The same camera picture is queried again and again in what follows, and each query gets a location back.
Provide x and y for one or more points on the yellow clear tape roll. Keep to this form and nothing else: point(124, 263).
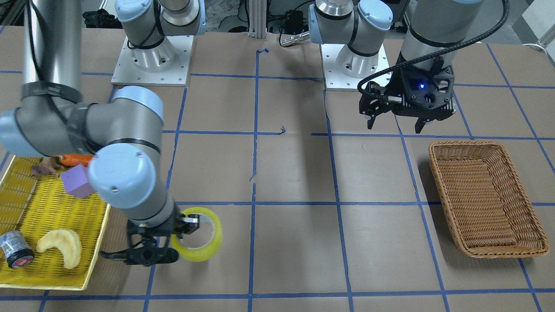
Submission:
point(208, 250)

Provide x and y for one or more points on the black silver can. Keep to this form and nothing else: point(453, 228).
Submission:
point(16, 250)

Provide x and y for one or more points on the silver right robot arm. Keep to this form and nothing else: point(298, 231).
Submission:
point(124, 136)

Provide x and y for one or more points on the purple foam cube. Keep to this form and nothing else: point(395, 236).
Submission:
point(76, 183)

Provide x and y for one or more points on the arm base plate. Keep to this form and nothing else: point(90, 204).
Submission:
point(343, 69)
point(165, 65)

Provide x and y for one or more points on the beige croissant toy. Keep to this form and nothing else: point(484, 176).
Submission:
point(67, 241)

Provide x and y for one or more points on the yellow woven tray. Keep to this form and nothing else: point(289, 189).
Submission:
point(37, 206)

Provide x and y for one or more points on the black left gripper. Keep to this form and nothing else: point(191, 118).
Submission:
point(397, 85)

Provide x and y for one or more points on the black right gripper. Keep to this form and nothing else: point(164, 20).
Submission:
point(167, 225)

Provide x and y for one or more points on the brown root toy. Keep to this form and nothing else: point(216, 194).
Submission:
point(47, 166)

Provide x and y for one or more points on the orange toy carrot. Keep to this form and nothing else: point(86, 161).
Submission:
point(73, 160)

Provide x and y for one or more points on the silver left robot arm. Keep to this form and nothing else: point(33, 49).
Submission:
point(437, 28)

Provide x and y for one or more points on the brown wicker basket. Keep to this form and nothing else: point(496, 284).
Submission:
point(488, 212)

